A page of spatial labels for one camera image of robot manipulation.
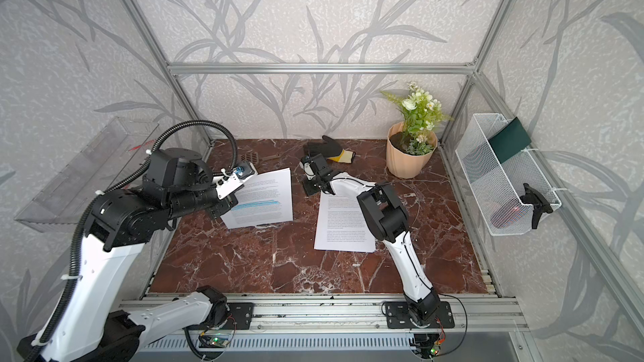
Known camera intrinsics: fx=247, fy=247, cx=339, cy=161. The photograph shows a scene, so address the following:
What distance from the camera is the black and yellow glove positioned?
1151 mm

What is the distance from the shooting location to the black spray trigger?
1.80 feet

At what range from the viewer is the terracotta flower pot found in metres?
0.96

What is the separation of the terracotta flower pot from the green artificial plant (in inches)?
0.8

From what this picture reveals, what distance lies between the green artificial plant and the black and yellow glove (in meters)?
0.27

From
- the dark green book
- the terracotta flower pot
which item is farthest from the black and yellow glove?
the dark green book

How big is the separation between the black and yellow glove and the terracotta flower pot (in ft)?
0.63

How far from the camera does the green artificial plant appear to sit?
0.91 m

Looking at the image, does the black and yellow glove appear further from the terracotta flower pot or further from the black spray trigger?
the black spray trigger

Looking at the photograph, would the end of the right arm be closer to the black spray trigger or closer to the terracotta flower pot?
the terracotta flower pot

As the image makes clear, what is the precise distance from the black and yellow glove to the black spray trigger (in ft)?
2.21
